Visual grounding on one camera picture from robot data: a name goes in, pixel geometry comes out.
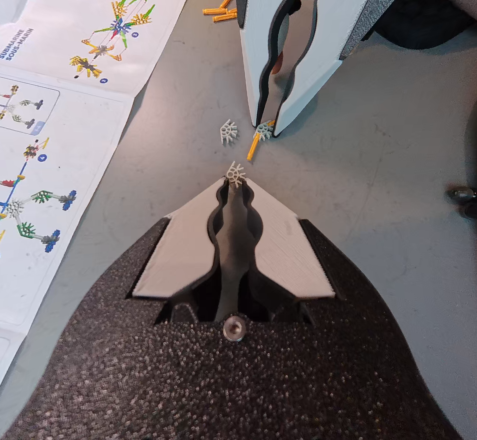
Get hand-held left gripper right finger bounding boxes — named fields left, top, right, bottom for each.
left=238, top=179, right=336, bottom=323

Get white building instruction sheet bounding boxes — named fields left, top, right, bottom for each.
left=0, top=0, right=202, bottom=385

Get grey snowflake connector piece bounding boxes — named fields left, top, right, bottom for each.
left=253, top=121, right=274, bottom=142
left=226, top=161, right=246, bottom=188
left=220, top=119, right=238, bottom=145

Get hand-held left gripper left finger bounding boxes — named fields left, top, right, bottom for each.
left=132, top=177, right=232, bottom=323

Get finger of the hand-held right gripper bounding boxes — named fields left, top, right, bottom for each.
left=239, top=0, right=302, bottom=128
left=273, top=0, right=388, bottom=138

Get black wired earphones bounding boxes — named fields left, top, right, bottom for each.
left=447, top=186, right=477, bottom=220

